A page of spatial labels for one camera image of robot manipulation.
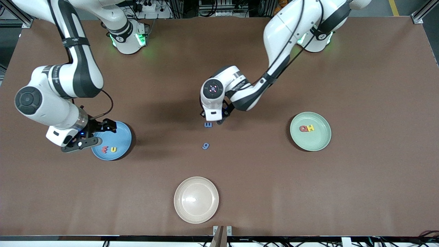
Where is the blue plate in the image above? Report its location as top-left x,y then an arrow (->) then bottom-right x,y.
91,121 -> 132,161

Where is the beige plate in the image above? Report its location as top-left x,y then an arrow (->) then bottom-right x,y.
174,176 -> 219,224

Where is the green plate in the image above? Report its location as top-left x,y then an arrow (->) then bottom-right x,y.
290,112 -> 332,152

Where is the white power strip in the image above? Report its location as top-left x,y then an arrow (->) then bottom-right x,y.
206,10 -> 237,17
129,1 -> 162,13

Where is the black table edge trim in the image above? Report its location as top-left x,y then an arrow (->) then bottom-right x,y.
0,235 -> 439,241

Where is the bag of oranges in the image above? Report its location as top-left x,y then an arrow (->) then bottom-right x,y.
273,0 -> 287,16

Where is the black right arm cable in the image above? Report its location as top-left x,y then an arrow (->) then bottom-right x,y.
48,0 -> 114,120

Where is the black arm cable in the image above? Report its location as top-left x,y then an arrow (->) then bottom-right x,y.
252,0 -> 324,90
48,0 -> 114,120

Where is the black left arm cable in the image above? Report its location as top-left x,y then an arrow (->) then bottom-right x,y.
252,0 -> 324,90

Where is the metal table edge bracket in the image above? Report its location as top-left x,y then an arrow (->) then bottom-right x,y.
213,225 -> 233,247

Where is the aluminium frame post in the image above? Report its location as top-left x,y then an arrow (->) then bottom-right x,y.
0,0 -> 35,28
413,0 -> 439,24

